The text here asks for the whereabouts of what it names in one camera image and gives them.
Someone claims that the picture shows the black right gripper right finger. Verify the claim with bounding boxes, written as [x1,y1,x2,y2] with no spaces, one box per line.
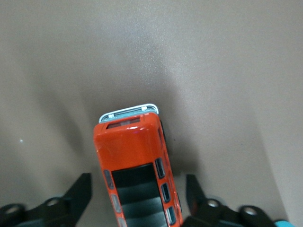
[182,174,279,227]

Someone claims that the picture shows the blue plastic box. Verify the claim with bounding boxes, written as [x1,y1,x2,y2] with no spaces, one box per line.
[274,219,298,227]

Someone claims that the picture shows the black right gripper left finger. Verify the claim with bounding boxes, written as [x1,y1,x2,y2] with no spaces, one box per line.
[0,173,93,227]

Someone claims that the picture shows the orange toy bus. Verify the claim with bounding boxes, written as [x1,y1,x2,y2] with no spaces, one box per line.
[92,103,185,227]

